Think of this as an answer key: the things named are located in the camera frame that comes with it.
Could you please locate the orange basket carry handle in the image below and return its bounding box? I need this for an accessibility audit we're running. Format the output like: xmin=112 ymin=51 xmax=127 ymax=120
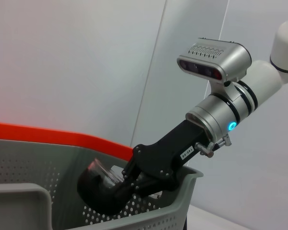
xmin=0 ymin=121 xmax=134 ymax=162

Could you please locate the glass teacup with black sleeve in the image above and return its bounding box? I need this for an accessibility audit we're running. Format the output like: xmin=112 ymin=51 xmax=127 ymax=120
xmin=77 ymin=158 xmax=125 ymax=192

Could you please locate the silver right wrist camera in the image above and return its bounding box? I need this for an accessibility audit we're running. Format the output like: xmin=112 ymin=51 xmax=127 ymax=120
xmin=177 ymin=37 xmax=252 ymax=101

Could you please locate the grey perforated plastic storage basket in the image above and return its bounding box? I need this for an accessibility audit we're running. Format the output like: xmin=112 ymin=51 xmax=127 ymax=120
xmin=0 ymin=138 xmax=204 ymax=230

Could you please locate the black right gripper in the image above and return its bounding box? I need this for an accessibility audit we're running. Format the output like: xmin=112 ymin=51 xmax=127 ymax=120
xmin=78 ymin=119 xmax=217 ymax=216

